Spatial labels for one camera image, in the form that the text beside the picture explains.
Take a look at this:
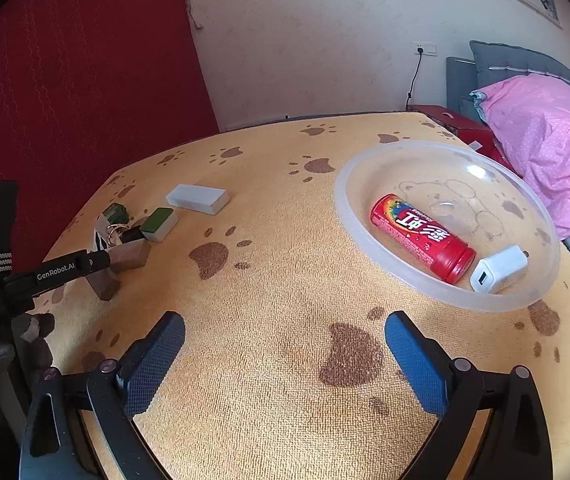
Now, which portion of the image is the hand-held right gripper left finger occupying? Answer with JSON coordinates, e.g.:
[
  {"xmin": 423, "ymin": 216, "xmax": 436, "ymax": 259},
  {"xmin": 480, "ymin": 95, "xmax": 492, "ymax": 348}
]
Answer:
[{"xmin": 19, "ymin": 311, "xmax": 186, "ymax": 480}]

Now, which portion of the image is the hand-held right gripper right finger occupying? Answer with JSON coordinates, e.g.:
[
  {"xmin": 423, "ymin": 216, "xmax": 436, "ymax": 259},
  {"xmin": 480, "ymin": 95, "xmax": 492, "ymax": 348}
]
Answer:
[{"xmin": 384, "ymin": 310, "xmax": 568, "ymax": 480}]

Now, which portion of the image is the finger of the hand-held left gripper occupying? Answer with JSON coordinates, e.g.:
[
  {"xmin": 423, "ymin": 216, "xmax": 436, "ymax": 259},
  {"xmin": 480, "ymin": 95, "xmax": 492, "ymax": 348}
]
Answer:
[{"xmin": 84, "ymin": 250, "xmax": 114, "ymax": 272}]

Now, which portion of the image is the zebra striped white block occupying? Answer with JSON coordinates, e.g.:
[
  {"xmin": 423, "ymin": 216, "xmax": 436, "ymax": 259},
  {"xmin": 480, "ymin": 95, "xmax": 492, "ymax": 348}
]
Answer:
[{"xmin": 92, "ymin": 215, "xmax": 110, "ymax": 253}]

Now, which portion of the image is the brown wooden block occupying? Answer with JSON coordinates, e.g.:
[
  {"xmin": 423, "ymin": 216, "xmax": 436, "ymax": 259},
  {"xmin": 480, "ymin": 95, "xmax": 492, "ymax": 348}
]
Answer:
[
  {"xmin": 87, "ymin": 270, "xmax": 122, "ymax": 302},
  {"xmin": 110, "ymin": 240, "xmax": 152, "ymax": 273}
]

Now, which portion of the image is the green mahjong tile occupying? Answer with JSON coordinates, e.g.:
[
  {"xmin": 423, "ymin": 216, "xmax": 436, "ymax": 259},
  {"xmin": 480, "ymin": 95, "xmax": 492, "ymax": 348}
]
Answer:
[{"xmin": 140, "ymin": 207, "xmax": 180, "ymax": 242}]

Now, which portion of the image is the clear plastic bowl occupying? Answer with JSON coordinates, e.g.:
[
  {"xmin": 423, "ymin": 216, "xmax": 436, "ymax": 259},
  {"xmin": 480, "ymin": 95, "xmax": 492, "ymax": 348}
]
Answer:
[{"xmin": 334, "ymin": 141, "xmax": 562, "ymax": 315}]

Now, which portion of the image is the green transparent key tag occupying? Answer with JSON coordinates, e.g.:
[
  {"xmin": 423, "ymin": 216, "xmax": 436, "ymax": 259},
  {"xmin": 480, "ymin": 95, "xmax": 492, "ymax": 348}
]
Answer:
[{"xmin": 102, "ymin": 203, "xmax": 130, "ymax": 224}]

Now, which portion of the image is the white rectangular block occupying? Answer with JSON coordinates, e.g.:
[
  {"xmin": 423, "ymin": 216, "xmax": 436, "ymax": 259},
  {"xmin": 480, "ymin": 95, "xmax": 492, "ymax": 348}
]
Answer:
[{"xmin": 165, "ymin": 184, "xmax": 230, "ymax": 216}]

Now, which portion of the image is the white usb charger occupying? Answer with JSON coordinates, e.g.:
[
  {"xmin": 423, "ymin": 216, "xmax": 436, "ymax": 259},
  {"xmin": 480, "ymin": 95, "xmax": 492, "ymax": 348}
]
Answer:
[{"xmin": 470, "ymin": 244, "xmax": 530, "ymax": 294}]

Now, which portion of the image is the red candy tube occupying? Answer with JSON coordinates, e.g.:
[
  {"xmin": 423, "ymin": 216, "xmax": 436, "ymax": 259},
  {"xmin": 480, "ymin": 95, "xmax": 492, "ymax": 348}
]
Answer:
[{"xmin": 370, "ymin": 193, "xmax": 476, "ymax": 283}]

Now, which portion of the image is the red box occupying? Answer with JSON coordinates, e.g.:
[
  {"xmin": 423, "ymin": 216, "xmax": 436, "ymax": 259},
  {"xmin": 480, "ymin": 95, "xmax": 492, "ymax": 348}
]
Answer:
[{"xmin": 407, "ymin": 104, "xmax": 516, "ymax": 171}]

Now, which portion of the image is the pink dotted duvet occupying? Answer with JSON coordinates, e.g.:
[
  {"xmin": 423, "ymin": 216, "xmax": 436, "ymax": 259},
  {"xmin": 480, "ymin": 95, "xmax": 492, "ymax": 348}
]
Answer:
[{"xmin": 470, "ymin": 75, "xmax": 570, "ymax": 241}]

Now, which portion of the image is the grey pillow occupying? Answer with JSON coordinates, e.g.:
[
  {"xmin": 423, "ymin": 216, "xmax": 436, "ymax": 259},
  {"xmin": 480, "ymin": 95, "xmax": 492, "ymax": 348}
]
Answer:
[{"xmin": 446, "ymin": 40, "xmax": 570, "ymax": 126}]

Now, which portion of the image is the black power cable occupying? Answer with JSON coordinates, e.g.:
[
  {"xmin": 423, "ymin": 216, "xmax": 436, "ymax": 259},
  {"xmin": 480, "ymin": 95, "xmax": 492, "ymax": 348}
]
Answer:
[{"xmin": 405, "ymin": 50, "xmax": 423, "ymax": 111}]

